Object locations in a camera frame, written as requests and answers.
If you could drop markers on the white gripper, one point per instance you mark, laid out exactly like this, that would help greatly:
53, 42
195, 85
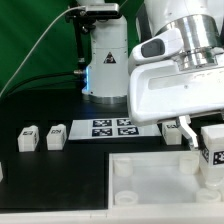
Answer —
169, 82

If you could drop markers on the white square tabletop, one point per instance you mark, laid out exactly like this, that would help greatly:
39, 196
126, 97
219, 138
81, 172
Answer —
159, 180

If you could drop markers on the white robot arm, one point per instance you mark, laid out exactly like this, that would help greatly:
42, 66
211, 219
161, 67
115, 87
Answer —
107, 75

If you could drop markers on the white block left edge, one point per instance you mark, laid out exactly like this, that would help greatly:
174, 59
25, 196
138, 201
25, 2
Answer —
1, 173

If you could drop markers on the white marker sheet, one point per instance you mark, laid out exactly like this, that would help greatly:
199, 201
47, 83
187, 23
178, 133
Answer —
105, 128

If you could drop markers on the black camera on stand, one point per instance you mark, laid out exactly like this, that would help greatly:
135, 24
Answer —
97, 11

